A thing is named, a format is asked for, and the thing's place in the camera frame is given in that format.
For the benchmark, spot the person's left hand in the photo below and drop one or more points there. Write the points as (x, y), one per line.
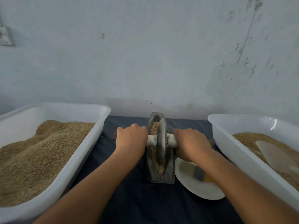
(132, 139)

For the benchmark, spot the person's right hand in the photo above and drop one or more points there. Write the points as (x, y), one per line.
(191, 145)

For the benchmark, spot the person's right fingers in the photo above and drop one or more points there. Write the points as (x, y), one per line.
(185, 132)

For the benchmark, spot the person's left fingers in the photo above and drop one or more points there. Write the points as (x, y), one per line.
(132, 129)

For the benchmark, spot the person's left forearm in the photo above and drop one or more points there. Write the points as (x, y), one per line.
(93, 188)

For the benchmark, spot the person's right forearm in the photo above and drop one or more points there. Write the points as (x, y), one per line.
(243, 191)

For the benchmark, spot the metal boat-shaped grinding trough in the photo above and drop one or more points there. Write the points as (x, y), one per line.
(170, 170)

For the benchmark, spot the grain in grinding trough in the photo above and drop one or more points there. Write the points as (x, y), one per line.
(160, 169)

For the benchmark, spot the white round plate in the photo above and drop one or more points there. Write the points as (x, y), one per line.
(198, 190)

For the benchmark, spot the layer of brown grain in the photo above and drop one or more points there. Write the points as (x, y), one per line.
(247, 138)

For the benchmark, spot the dark blue tablecloth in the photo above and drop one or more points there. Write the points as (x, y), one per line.
(140, 202)

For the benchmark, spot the translucent plastic scoop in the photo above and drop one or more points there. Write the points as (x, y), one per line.
(273, 156)

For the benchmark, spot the heap of brown grain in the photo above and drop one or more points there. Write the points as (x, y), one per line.
(39, 158)

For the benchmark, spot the large white plastic tub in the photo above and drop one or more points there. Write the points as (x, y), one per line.
(21, 114)

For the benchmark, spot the wall switch plate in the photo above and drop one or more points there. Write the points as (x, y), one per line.
(5, 36)

